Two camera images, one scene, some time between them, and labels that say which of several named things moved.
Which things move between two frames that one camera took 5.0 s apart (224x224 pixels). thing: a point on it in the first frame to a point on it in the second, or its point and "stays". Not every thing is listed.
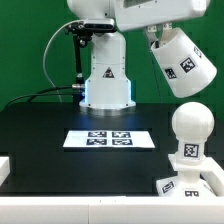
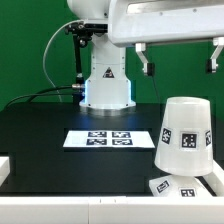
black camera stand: x=81 y=34 stays
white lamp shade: x=185 y=68 to x=185 y=143
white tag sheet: x=108 y=139 stays
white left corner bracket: x=4 y=168 stays
